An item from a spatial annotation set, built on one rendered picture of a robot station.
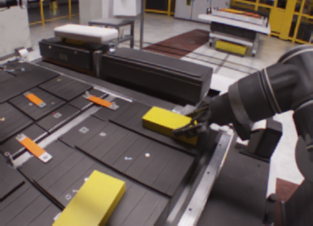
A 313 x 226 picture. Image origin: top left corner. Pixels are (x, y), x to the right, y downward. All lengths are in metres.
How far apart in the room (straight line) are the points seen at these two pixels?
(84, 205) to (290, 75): 0.45
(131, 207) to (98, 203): 0.07
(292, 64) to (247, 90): 0.11
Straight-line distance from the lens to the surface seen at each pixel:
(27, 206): 0.47
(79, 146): 0.55
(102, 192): 0.41
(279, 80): 0.43
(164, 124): 0.56
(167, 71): 0.71
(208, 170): 0.52
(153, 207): 0.42
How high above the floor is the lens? 1.37
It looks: 31 degrees down
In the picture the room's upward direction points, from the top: 4 degrees clockwise
